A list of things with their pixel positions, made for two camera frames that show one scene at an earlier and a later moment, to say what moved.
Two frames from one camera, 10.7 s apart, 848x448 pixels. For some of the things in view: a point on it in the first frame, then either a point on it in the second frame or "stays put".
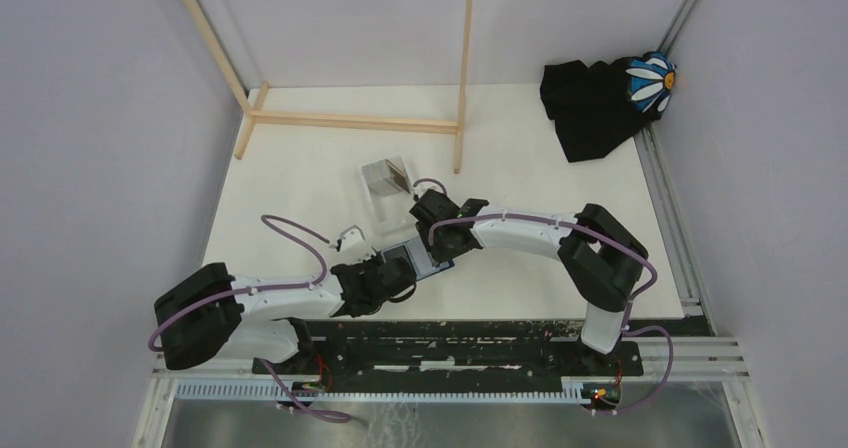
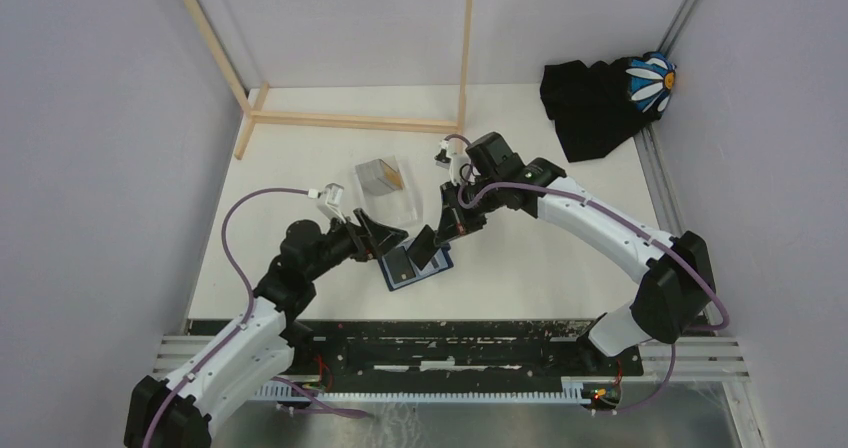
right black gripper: (437, 254) -> (455, 221)
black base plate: (544, 353) stays put
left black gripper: (374, 260) -> (361, 239)
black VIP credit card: (400, 251) stays put
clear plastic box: (380, 175) stays put
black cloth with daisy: (599, 107) stays put
